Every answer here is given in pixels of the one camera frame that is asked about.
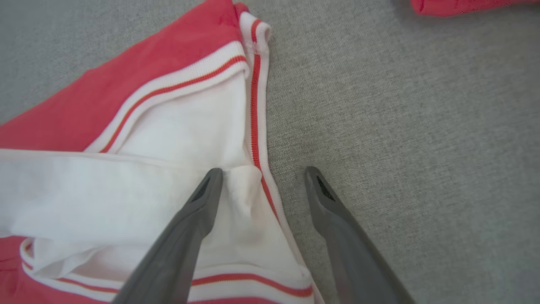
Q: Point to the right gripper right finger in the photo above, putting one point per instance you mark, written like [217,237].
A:
[350,249]

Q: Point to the red and white shirt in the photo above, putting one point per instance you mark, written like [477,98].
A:
[168,135]

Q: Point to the red shorts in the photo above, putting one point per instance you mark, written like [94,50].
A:
[455,6]

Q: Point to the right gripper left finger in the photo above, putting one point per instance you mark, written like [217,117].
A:
[177,249]

